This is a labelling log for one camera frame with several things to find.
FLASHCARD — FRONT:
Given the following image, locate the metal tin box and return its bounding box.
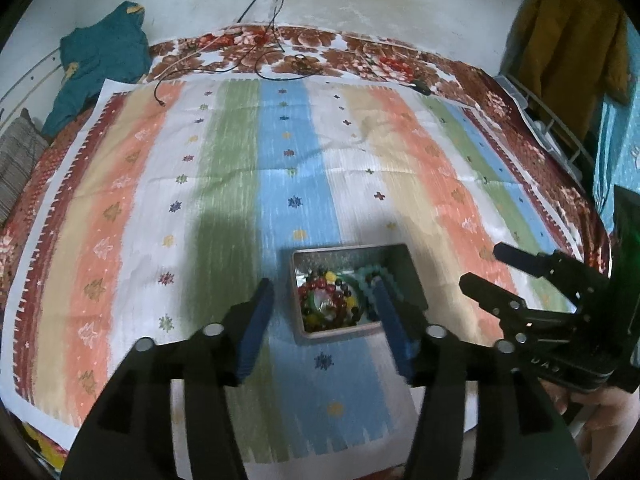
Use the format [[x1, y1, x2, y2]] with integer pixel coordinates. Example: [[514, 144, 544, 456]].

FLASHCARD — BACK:
[[290, 242, 431, 347]]

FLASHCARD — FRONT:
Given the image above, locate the white cable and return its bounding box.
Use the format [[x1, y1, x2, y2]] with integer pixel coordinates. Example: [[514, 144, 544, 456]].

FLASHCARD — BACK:
[[155, 35, 261, 81]]

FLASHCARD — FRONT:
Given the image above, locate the turquoise printed cloth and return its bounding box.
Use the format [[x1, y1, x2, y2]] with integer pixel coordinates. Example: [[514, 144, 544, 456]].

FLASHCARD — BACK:
[[591, 87, 640, 233]]

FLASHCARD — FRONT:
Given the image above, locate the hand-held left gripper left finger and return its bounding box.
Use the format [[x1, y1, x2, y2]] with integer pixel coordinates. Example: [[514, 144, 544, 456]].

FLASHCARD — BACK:
[[60, 277, 276, 480]]

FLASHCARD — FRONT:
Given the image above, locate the green bangle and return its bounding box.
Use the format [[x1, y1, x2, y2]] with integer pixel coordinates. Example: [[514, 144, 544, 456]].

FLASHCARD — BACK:
[[311, 290, 342, 313]]

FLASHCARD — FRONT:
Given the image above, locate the mustard yellow garment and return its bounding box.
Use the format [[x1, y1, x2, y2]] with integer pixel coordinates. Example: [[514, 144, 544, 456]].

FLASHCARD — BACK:
[[509, 0, 632, 147]]

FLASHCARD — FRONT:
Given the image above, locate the dark and yellow bead bracelet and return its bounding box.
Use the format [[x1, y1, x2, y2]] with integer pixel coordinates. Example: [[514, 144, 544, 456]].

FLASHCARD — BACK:
[[300, 267, 362, 335]]

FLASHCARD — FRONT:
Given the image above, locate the black cable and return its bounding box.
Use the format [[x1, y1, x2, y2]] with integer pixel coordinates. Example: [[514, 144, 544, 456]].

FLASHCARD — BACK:
[[154, 0, 323, 107]]

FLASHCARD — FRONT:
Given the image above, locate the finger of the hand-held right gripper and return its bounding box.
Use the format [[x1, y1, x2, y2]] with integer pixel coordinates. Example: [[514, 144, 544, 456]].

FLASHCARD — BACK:
[[460, 272, 532, 320], [492, 241, 557, 279]]

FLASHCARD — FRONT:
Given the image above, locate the striped colourful mat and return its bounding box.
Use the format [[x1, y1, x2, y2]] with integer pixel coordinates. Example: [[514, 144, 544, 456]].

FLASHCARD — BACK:
[[0, 77, 610, 480]]

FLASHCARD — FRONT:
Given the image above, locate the person's right hand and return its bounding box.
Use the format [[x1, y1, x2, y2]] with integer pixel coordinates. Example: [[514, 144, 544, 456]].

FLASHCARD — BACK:
[[542, 379, 640, 467]]

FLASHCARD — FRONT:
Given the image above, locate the teal garment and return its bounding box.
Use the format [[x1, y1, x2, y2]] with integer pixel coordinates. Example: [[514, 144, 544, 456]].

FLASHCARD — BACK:
[[42, 1, 153, 137]]

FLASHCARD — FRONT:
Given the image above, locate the white wire rack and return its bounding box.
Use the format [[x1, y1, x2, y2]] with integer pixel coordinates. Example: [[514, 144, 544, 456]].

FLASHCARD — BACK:
[[492, 74, 597, 183]]

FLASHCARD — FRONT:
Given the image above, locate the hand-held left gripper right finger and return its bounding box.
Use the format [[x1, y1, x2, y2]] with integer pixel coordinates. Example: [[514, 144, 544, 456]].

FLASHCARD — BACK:
[[370, 275, 591, 480]]

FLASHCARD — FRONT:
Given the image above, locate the light blue bead bracelet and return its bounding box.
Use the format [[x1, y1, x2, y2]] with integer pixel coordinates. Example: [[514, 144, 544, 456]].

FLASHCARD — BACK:
[[356, 264, 402, 322]]

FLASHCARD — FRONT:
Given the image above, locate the grey checked pillow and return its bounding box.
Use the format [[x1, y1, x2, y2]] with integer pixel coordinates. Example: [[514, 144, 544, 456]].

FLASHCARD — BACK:
[[0, 109, 51, 227]]

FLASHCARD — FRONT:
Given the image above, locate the red bead bracelet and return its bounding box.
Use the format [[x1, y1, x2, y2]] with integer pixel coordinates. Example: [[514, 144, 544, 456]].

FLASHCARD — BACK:
[[299, 280, 359, 332]]

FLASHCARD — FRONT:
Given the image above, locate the brown floral blanket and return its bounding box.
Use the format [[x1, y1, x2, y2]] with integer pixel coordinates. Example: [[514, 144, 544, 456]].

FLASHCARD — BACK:
[[0, 24, 615, 281]]

